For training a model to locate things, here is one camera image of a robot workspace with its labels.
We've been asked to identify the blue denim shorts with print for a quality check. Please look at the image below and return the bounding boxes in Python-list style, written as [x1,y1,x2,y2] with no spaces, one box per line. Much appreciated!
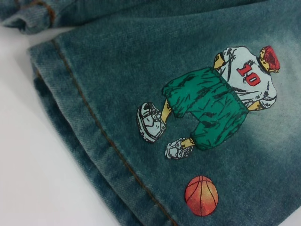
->
[0,0,301,226]

